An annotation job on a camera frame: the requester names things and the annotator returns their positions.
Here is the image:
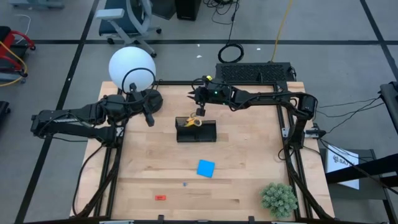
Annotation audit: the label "black mesh desk organizer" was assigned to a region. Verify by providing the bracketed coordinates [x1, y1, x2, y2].
[175, 116, 218, 143]

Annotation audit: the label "black computer tower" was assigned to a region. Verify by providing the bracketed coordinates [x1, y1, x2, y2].
[174, 0, 202, 21]

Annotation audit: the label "coiled black cable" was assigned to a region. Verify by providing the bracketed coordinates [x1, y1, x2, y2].
[217, 42, 245, 64]

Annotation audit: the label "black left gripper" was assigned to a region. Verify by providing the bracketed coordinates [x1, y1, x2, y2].
[126, 82, 155, 128]

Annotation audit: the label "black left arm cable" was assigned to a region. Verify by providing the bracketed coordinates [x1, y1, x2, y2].
[121, 67, 156, 94]

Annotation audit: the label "yellow-handled scissors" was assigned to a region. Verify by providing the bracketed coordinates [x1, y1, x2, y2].
[183, 112, 203, 128]

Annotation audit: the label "red cart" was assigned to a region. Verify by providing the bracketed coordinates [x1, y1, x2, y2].
[0, 26, 37, 84]

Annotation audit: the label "yellow hose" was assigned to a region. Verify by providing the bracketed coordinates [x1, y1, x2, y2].
[0, 40, 28, 88]

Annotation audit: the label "blue sticky note pad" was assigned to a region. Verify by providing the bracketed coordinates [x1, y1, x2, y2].
[196, 159, 216, 179]

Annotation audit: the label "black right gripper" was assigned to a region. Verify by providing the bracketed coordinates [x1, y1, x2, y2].
[186, 79, 233, 118]

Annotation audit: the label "black support beam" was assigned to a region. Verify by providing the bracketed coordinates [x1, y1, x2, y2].
[325, 152, 398, 187]

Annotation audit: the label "white globe table lamp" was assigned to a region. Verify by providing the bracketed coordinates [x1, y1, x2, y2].
[108, 45, 164, 115]

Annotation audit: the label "grey furniture base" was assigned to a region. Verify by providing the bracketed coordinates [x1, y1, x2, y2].
[8, 0, 65, 10]

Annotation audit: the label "black perforated metal case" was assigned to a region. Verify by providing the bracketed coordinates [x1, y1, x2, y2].
[215, 62, 296, 83]

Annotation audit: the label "black floor equipment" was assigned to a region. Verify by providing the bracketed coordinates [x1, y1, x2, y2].
[0, 101, 11, 125]

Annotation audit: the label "green artificial plant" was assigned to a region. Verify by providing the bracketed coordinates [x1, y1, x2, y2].
[259, 182, 299, 219]

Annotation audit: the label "white printed paper sheet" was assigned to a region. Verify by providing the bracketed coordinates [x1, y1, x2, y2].
[325, 144, 361, 190]

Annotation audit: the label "black arm base cable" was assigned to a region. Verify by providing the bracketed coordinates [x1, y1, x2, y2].
[72, 144, 106, 218]

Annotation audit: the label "grey and blue office chair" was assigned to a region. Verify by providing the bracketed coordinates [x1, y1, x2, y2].
[95, 0, 162, 58]

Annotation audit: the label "thick yellow hanging cable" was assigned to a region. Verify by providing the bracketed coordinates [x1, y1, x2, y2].
[270, 0, 294, 62]

